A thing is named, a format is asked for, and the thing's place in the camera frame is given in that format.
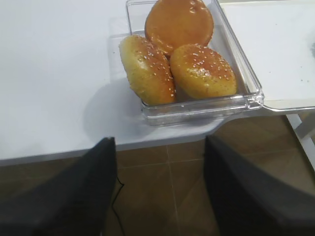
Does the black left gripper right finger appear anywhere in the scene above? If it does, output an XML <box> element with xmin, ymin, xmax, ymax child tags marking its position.
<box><xmin>203</xmin><ymin>136</ymin><xmax>315</xmax><ymax>236</ymax></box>

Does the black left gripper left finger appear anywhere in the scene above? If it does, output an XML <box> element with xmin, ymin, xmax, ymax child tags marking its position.
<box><xmin>0</xmin><ymin>138</ymin><xmax>117</xmax><ymax>236</ymax></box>

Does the sesame bun top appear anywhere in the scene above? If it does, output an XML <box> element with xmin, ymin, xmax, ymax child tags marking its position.
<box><xmin>170</xmin><ymin>44</ymin><xmax>237</xmax><ymax>99</ymax></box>

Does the sesame bun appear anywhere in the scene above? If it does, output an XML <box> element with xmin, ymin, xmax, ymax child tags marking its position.
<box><xmin>119</xmin><ymin>35</ymin><xmax>176</xmax><ymax>106</ymax></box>
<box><xmin>170</xmin><ymin>44</ymin><xmax>237</xmax><ymax>99</ymax></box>

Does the white table leg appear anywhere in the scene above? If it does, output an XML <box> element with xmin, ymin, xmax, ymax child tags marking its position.
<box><xmin>286</xmin><ymin>113</ymin><xmax>315</xmax><ymax>170</ymax></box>

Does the sesame bun left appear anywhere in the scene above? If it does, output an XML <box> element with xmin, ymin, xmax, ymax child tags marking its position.
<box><xmin>119</xmin><ymin>35</ymin><xmax>176</xmax><ymax>106</ymax></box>

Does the clear plastic bun container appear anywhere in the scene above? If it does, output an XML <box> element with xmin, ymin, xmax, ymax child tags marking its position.
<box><xmin>109</xmin><ymin>0</ymin><xmax>264</xmax><ymax>125</ymax></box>

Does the white serving tray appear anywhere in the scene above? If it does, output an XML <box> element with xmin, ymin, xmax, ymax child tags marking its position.
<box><xmin>221</xmin><ymin>0</ymin><xmax>315</xmax><ymax>111</ymax></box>

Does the plain orange bottom bun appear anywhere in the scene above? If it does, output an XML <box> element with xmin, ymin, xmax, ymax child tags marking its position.
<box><xmin>145</xmin><ymin>0</ymin><xmax>214</xmax><ymax>56</ymax></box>

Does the thin black cable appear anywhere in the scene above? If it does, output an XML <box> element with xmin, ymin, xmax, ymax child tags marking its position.
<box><xmin>99</xmin><ymin>169</ymin><xmax>125</xmax><ymax>236</ymax></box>

